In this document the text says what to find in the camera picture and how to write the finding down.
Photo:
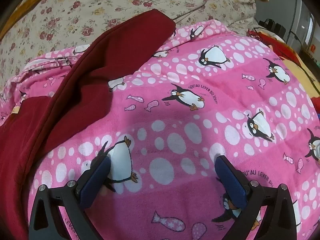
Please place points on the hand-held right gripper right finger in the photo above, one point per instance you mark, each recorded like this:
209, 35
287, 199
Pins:
231, 182

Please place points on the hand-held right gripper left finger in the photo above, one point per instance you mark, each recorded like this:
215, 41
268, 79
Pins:
96, 182

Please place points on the dark red fleece garment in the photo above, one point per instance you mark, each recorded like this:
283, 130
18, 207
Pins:
87, 80

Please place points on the pink penguin print blanket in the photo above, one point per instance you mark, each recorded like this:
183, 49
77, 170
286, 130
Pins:
187, 120

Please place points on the red and yellow blanket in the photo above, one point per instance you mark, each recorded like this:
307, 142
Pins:
297, 55

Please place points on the black chair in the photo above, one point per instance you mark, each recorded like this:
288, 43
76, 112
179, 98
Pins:
272, 26

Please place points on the floral print bed sheet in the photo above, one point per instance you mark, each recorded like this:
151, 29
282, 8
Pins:
100, 5

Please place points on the orange cloth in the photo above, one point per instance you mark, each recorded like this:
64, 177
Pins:
27, 8

